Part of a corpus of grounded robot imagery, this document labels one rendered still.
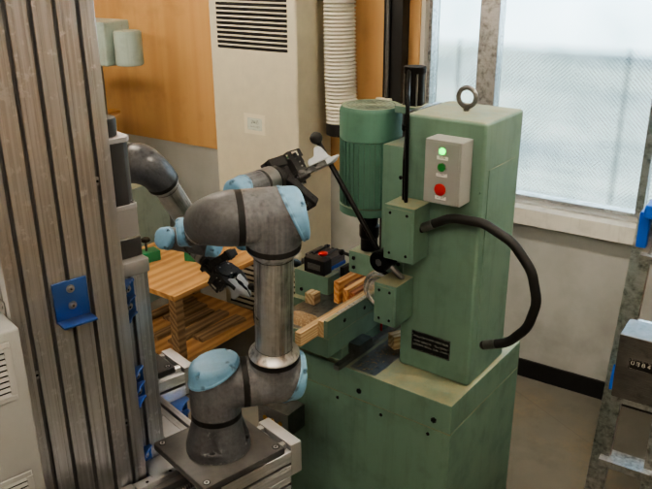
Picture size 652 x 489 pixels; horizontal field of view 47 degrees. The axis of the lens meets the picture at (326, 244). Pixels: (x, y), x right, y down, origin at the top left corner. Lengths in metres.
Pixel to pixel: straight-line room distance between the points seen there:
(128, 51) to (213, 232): 2.58
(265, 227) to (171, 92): 3.06
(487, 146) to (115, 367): 1.00
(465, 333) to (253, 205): 0.79
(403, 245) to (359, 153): 0.30
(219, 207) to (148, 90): 3.18
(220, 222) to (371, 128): 0.70
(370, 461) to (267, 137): 1.91
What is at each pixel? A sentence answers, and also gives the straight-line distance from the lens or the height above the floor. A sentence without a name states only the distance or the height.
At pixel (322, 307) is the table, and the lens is 2.28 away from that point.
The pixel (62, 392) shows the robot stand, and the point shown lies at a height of 1.02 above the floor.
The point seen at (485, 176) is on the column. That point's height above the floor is 1.39.
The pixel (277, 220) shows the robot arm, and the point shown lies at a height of 1.41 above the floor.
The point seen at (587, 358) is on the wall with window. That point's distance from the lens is 3.64.
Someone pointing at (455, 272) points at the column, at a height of 1.12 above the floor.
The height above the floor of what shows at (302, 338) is 0.92.
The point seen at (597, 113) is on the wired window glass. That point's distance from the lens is 3.36.
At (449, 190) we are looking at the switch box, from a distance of 1.85.
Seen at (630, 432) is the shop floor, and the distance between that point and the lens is 3.52.
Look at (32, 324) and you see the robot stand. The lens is 1.64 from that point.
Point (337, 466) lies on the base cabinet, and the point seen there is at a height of 0.45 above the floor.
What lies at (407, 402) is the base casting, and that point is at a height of 0.76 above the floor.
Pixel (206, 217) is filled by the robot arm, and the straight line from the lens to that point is 1.50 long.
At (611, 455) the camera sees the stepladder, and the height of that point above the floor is 0.27.
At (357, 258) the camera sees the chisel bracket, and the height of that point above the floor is 1.05.
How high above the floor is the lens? 1.90
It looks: 21 degrees down
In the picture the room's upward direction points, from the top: straight up
